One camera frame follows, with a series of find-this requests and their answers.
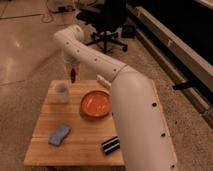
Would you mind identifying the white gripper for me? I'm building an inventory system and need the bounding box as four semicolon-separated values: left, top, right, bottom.
63;53;80;76

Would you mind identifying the red pepper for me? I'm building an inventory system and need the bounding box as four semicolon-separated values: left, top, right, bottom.
70;68;76;83

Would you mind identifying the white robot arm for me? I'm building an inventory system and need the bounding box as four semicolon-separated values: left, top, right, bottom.
54;24;179;171

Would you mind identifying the white ceramic cup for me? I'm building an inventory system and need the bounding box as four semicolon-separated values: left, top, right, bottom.
54;82;69;103

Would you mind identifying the orange bowl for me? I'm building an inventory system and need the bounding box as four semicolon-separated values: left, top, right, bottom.
80;90;110;117

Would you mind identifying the black office chair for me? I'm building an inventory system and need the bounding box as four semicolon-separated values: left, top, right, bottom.
76;0;128;53

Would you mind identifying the wooden table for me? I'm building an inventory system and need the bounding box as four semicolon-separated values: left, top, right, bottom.
24;80;125;167

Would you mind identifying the blue sponge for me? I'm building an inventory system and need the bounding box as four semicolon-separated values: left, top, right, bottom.
48;124;71;146

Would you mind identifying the black white striped box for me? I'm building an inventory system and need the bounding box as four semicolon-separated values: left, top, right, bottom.
101;136;120;155

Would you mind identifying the floor cable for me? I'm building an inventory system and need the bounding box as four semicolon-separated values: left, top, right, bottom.
0;0;78;24

